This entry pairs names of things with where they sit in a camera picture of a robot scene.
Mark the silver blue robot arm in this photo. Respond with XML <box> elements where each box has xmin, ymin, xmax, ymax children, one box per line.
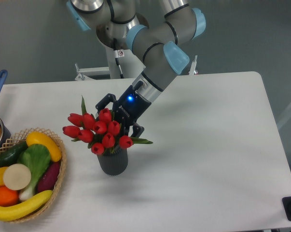
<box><xmin>66</xmin><ymin>0</ymin><xmax>206</xmax><ymax>137</ymax></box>

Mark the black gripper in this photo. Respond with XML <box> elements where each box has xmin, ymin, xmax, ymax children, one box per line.
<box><xmin>95</xmin><ymin>85</ymin><xmax>151</xmax><ymax>138</ymax></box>

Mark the yellow banana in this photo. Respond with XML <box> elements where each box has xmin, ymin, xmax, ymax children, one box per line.
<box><xmin>0</xmin><ymin>190</ymin><xmax>53</xmax><ymax>222</ymax></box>

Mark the dark green cucumber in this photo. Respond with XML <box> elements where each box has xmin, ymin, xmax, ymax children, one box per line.
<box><xmin>0</xmin><ymin>141</ymin><xmax>28</xmax><ymax>168</ymax></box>

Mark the green bok choy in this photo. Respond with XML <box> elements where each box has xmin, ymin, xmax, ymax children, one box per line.
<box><xmin>17</xmin><ymin>144</ymin><xmax>51</xmax><ymax>202</ymax></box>

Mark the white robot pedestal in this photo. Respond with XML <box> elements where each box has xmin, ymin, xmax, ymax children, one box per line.
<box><xmin>74</xmin><ymin>45</ymin><xmax>199</xmax><ymax>82</ymax></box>

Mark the purple sweet potato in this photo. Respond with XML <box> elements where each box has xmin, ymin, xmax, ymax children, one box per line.
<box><xmin>37</xmin><ymin>162</ymin><xmax>60</xmax><ymax>193</ymax></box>

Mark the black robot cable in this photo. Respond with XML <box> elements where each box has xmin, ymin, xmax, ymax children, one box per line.
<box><xmin>112</xmin><ymin>38</ymin><xmax>125</xmax><ymax>79</ymax></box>

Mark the dark grey ribbed vase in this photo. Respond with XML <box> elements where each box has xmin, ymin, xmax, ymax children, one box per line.
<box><xmin>97</xmin><ymin>130</ymin><xmax>129</xmax><ymax>176</ymax></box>

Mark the orange fruit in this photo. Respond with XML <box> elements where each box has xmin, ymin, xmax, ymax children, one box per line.
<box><xmin>0</xmin><ymin>186</ymin><xmax>19</xmax><ymax>207</ymax></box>

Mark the red tulip bouquet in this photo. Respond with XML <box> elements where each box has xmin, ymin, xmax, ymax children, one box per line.
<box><xmin>62</xmin><ymin>98</ymin><xmax>153</xmax><ymax>156</ymax></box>

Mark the woven wicker basket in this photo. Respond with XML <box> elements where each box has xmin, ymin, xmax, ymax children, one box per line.
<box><xmin>0</xmin><ymin>128</ymin><xmax>67</xmax><ymax>223</ymax></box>

